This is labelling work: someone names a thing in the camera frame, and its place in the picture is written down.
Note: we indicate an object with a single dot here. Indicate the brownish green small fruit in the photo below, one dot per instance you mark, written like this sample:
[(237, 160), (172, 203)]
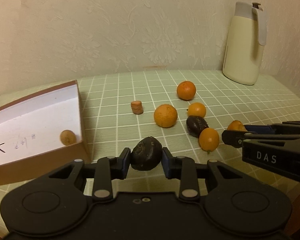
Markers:
[(67, 137)]

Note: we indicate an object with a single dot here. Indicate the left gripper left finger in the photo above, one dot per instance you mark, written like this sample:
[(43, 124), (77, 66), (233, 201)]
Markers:
[(108, 169)]

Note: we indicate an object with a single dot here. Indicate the dark passion fruit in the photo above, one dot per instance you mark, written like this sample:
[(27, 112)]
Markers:
[(195, 125), (146, 155)]

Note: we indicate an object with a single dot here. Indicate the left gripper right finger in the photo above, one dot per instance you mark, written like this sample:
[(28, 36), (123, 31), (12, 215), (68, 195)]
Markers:
[(184, 169)]

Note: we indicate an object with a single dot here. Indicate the small orange kumquat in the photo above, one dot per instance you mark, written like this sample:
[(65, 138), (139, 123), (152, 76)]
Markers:
[(196, 109)]

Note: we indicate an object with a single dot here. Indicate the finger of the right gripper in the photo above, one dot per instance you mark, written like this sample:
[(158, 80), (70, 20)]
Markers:
[(235, 138), (287, 127)]

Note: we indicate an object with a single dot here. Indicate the oval orange kumquat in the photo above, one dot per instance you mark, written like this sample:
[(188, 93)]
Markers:
[(209, 139)]

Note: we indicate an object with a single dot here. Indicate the brown cardboard tray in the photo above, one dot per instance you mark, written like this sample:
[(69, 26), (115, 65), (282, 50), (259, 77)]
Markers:
[(29, 133)]

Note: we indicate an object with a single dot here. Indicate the carrot chunk with cut face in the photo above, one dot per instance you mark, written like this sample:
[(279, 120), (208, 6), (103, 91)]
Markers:
[(236, 125)]

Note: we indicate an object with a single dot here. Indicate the small carrot cylinder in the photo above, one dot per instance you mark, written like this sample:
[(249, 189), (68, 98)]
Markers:
[(136, 107)]

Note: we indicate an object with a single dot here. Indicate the large orange tangerine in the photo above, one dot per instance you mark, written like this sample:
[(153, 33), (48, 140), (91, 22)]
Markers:
[(165, 116)]

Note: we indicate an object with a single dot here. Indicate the cream thermos jug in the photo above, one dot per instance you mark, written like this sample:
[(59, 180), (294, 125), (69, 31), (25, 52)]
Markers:
[(245, 44)]

